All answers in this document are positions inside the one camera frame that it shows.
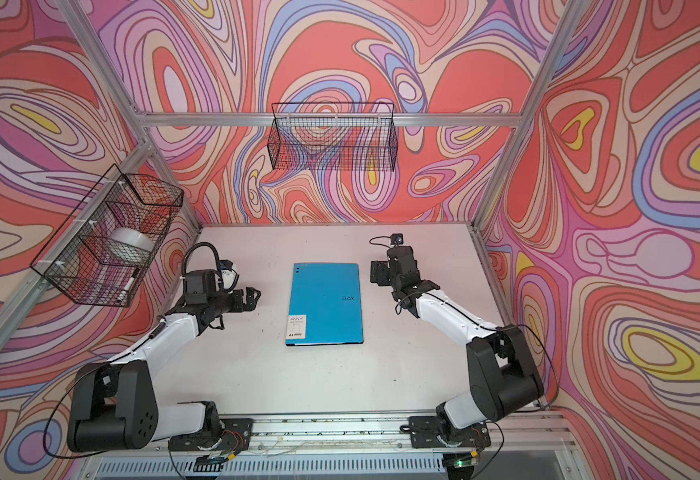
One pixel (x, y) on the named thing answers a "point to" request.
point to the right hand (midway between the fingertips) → (389, 269)
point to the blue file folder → (324, 305)
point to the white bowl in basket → (132, 237)
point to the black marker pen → (131, 279)
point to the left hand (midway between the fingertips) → (247, 290)
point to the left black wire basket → (103, 248)
